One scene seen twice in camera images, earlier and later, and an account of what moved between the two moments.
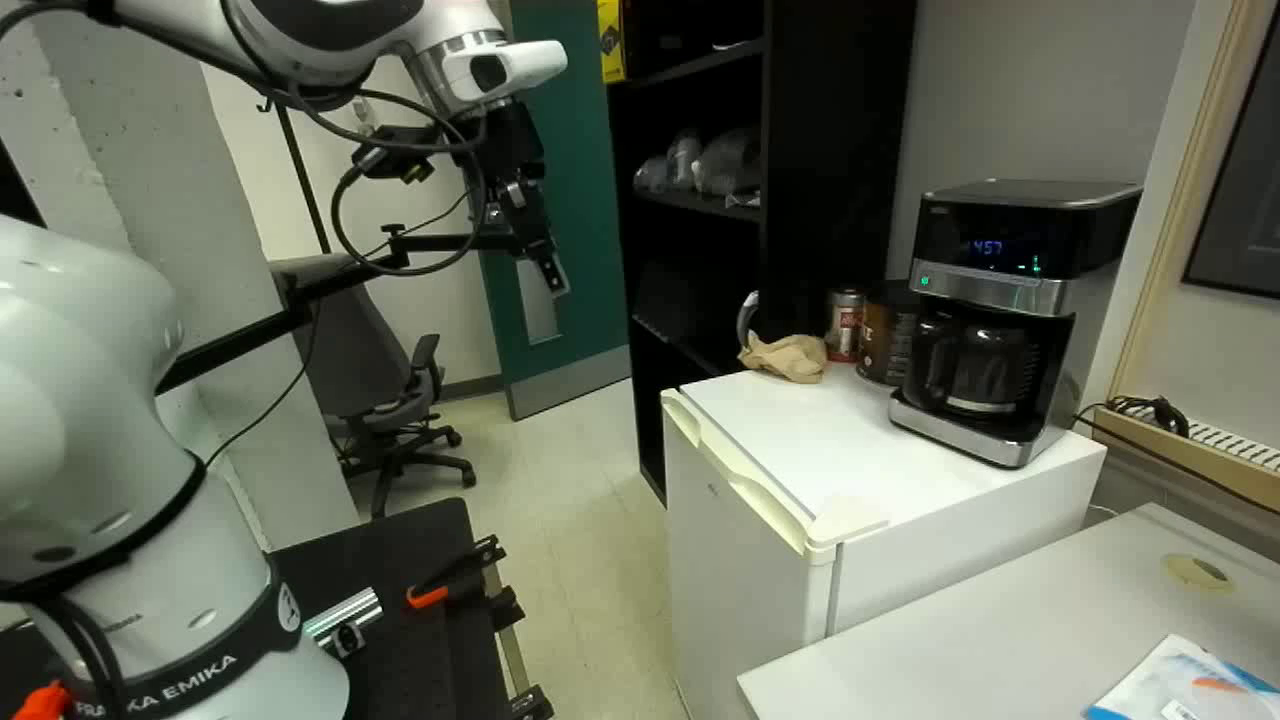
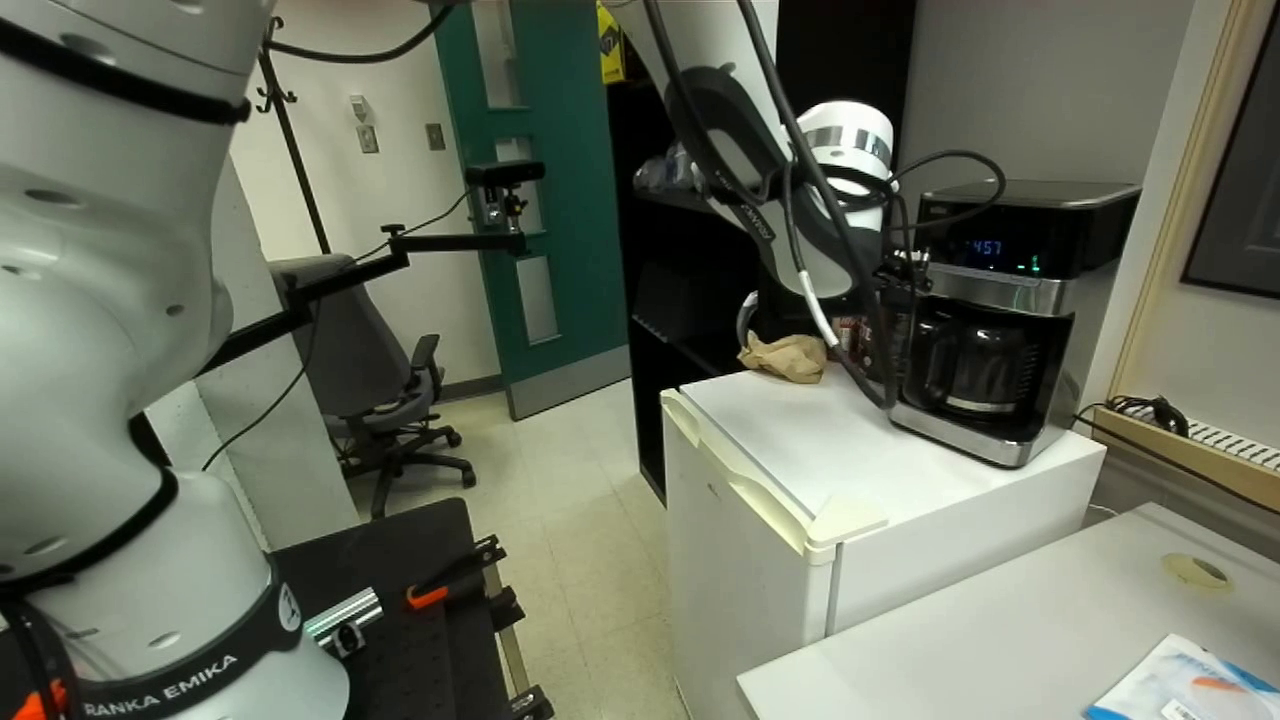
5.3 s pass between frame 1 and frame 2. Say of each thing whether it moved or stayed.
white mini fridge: stayed
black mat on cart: stayed
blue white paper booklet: stayed
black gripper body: moved
